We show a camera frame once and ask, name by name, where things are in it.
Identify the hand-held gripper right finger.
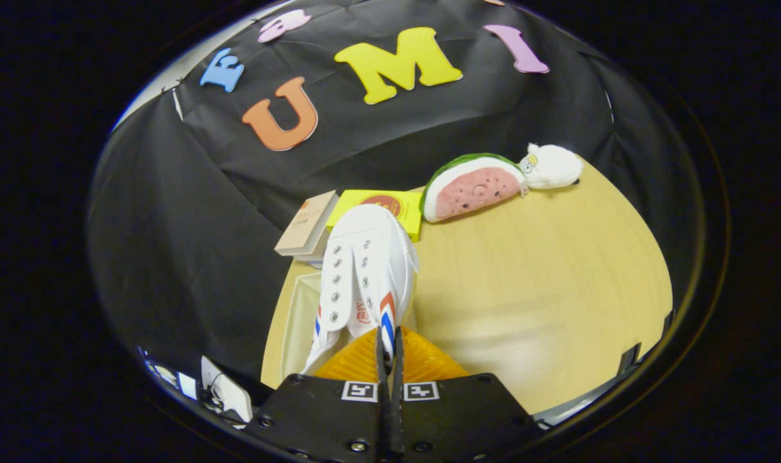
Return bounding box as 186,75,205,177
389,327,543,463

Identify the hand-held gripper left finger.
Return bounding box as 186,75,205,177
244,326,390,463

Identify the cream fabric storage box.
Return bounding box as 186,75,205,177
280,271,423,381

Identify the white canvas shoe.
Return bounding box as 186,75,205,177
300,204,420,377

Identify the white device box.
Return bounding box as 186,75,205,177
199,355,254,426

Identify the yellow book with red circle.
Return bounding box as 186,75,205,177
326,189,425,243

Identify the watermelon slice plush toy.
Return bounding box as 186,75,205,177
421,152,528,224

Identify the white plush toy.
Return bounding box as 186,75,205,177
518,143,585,190

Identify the black table edge bracket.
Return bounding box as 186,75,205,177
616,342,642,377

